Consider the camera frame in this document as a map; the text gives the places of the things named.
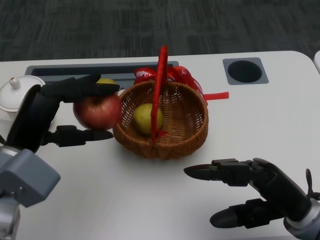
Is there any grey table cable tray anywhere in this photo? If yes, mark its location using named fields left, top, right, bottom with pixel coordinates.
left=24, top=60, right=180, bottom=87

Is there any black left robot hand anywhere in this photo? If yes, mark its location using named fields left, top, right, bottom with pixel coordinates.
left=5, top=73, right=121, bottom=153

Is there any grey round table grommet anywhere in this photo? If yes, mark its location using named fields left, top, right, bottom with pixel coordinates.
left=222, top=57, right=270, bottom=86

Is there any red apple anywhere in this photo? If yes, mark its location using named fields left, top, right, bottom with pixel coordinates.
left=73, top=93, right=123, bottom=131

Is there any green pear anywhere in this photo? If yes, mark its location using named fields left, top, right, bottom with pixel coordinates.
left=95, top=78, right=118, bottom=86
left=132, top=103, right=164, bottom=136

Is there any white lidded ceramic cup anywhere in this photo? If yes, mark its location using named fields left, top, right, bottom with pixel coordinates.
left=0, top=76, right=47, bottom=131

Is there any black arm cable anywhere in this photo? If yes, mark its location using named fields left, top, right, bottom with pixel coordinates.
left=305, top=168, right=318, bottom=201

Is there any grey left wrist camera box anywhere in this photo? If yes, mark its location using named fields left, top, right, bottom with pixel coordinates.
left=0, top=149, right=62, bottom=208

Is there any brown wicker basket red handle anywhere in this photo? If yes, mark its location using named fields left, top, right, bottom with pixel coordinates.
left=112, top=45, right=209, bottom=161

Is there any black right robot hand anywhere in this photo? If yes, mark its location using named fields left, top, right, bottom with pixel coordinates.
left=183, top=157, right=312, bottom=230

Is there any red printed ribbon bow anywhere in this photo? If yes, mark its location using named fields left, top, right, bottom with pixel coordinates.
left=134, top=66, right=230, bottom=106

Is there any white neighbouring table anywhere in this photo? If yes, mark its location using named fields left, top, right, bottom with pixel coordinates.
left=313, top=49, right=320, bottom=75

